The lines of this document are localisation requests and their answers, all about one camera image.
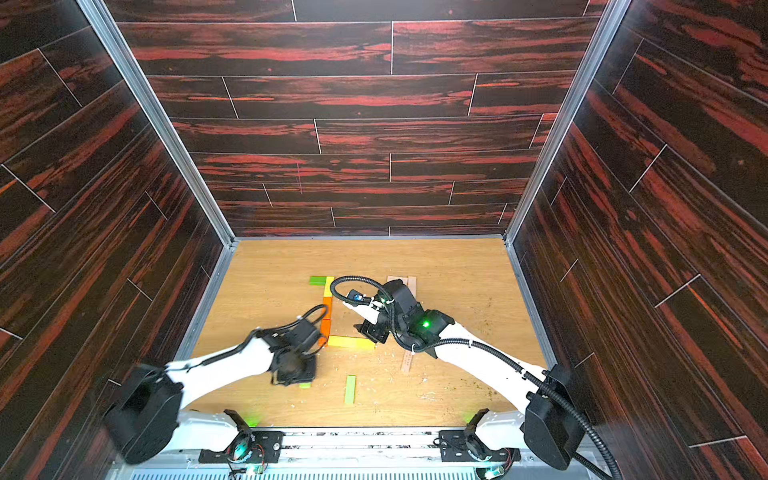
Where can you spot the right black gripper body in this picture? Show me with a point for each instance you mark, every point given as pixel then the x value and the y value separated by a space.
pixel 377 327

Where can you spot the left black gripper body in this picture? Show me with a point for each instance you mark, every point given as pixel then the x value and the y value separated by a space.
pixel 303 369

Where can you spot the natural wood block bottom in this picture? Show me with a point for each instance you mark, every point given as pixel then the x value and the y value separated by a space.
pixel 407 361

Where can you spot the natural wood block long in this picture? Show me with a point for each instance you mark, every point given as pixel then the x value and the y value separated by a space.
pixel 412 285

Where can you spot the yellow block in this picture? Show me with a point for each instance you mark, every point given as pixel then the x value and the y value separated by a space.
pixel 352 343

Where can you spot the dark orange block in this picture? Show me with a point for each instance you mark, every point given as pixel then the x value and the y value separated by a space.
pixel 327 301

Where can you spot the yellow-green block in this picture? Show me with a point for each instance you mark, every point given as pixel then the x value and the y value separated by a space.
pixel 327 293

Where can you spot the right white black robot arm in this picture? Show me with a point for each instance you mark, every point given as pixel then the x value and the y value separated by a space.
pixel 544 419

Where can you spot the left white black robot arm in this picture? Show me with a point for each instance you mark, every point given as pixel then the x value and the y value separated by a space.
pixel 150 413

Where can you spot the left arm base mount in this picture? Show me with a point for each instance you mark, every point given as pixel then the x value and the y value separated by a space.
pixel 257 447

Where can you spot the front aluminium rail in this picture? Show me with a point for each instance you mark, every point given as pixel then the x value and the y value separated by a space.
pixel 356 453

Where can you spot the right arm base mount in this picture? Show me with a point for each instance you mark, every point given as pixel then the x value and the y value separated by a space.
pixel 457 445

